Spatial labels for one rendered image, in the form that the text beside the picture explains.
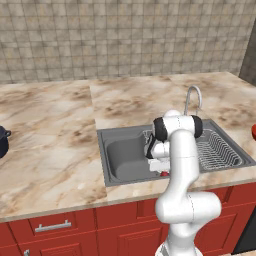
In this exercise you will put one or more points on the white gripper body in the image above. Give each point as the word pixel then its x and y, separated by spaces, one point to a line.
pixel 158 165

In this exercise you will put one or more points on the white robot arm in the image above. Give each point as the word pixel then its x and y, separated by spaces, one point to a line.
pixel 181 166

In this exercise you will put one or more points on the red bell pepper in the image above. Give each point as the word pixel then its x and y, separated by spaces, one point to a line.
pixel 164 173

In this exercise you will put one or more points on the grey sink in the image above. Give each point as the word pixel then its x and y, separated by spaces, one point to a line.
pixel 125 160

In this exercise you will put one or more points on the red cupboard door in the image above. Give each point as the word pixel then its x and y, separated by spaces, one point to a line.
pixel 230 220
pixel 130 230
pixel 66 247

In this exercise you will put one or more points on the silver tap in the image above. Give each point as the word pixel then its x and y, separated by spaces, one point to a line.
pixel 191 91

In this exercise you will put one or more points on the red drawer front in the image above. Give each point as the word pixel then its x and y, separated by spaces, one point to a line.
pixel 6 238
pixel 80 221

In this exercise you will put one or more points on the red round object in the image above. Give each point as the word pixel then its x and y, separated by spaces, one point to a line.
pixel 254 132

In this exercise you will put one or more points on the black appliance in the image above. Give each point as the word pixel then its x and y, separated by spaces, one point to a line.
pixel 246 238

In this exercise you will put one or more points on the dark blue pot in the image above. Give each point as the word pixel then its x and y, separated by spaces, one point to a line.
pixel 2 141

